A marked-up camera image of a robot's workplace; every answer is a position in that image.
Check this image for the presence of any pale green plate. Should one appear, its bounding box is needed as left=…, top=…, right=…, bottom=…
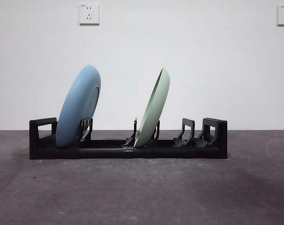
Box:
left=134, top=67, right=171, bottom=148

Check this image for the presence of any blue plate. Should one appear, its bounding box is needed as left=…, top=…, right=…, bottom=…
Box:
left=55, top=65, right=102, bottom=148

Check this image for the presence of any black plate rack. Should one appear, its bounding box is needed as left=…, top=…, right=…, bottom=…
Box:
left=29, top=117, right=228, bottom=160

